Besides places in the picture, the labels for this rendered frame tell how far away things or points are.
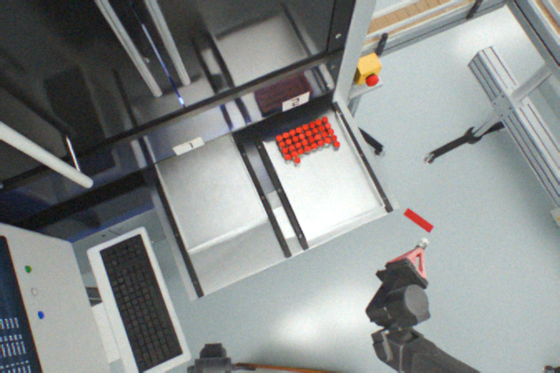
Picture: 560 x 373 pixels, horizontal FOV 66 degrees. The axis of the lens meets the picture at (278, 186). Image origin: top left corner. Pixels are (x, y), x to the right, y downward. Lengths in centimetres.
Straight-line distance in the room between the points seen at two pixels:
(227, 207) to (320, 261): 95
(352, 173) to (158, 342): 79
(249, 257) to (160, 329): 35
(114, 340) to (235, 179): 62
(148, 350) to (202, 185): 52
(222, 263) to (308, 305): 94
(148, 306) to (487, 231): 171
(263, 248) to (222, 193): 22
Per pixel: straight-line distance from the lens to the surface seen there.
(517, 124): 207
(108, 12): 68
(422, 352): 87
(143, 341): 143
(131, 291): 145
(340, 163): 139
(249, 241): 133
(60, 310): 133
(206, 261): 134
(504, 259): 246
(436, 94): 260
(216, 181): 138
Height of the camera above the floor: 219
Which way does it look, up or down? 75 degrees down
